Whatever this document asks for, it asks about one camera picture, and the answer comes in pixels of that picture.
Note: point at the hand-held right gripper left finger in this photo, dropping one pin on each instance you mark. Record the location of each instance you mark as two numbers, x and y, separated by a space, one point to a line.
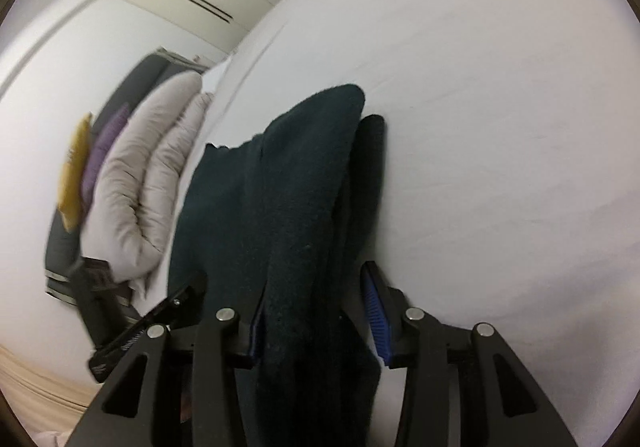
220 357

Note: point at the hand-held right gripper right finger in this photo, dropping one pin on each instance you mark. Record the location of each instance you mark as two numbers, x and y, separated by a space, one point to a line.
377 317

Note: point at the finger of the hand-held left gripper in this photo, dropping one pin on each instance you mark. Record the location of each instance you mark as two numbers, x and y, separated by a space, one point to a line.
175 302

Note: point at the dark green garment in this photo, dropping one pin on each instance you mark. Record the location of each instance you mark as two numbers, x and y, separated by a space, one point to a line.
300 202

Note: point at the dark grey headboard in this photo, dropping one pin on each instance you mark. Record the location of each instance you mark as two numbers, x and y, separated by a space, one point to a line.
62 252

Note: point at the beige folded duvet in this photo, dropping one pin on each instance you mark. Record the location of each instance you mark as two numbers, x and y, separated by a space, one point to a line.
145 177

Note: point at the yellow pillow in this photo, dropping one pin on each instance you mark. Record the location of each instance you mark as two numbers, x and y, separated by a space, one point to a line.
72 182

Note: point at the purple pillow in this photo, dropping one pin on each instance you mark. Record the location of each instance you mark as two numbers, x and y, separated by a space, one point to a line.
105 152

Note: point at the white bed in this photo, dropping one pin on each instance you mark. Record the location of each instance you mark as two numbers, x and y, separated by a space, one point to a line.
475 127

